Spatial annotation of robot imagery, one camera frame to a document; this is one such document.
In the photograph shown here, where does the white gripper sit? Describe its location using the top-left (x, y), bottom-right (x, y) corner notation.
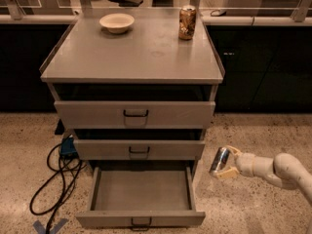
top-left (215, 145), bottom-right (258, 179)

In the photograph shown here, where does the blue silver redbull can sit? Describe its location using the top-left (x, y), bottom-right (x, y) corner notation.
top-left (210, 147), bottom-right (230, 176)

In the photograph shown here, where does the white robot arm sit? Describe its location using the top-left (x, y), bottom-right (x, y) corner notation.
top-left (210, 145), bottom-right (312, 204)

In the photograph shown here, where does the grey bottom drawer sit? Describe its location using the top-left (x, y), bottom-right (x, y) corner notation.
top-left (76, 163), bottom-right (206, 229)

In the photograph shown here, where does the grey drawer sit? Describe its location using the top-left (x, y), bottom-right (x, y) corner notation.
top-left (74, 139), bottom-right (205, 160)
top-left (55, 100), bottom-right (215, 129)
top-left (76, 163), bottom-right (206, 229)

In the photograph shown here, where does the grey metal drawer cabinet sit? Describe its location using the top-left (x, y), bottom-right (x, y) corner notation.
top-left (39, 7), bottom-right (226, 229)

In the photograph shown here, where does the grey middle drawer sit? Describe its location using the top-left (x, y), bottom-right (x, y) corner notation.
top-left (74, 139), bottom-right (205, 160)

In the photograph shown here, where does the gold patterned drink can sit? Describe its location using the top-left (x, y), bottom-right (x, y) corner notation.
top-left (178, 5), bottom-right (197, 40)

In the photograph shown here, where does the grey top drawer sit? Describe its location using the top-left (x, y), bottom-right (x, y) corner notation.
top-left (55, 100), bottom-right (215, 129)

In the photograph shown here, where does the blue power adapter box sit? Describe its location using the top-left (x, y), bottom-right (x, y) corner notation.
top-left (59, 136), bottom-right (78, 159)

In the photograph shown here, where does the white paper bowl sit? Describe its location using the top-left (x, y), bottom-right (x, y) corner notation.
top-left (99, 13), bottom-right (135, 34)

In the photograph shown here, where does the blue tape floor marker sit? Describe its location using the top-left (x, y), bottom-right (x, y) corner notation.
top-left (32, 217), bottom-right (69, 234)

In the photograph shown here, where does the black floor cable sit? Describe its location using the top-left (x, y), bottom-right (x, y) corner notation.
top-left (29, 142), bottom-right (88, 234)

